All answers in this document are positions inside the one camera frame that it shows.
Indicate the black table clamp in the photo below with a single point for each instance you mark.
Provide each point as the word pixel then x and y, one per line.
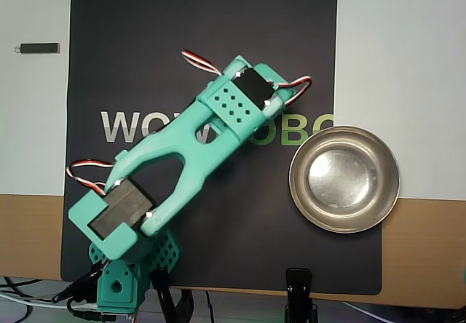
pixel 82 282
pixel 162 286

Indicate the white sheet under mat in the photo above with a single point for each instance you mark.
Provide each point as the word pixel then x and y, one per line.
pixel 400 83

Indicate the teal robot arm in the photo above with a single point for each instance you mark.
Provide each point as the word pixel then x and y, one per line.
pixel 174 144

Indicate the metal bowl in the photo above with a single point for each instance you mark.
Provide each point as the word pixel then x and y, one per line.
pixel 344 179

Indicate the black WOWROBO mat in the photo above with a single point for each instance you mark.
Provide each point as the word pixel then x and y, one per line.
pixel 218 28

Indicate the black USB stick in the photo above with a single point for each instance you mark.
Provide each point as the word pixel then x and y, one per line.
pixel 38 48

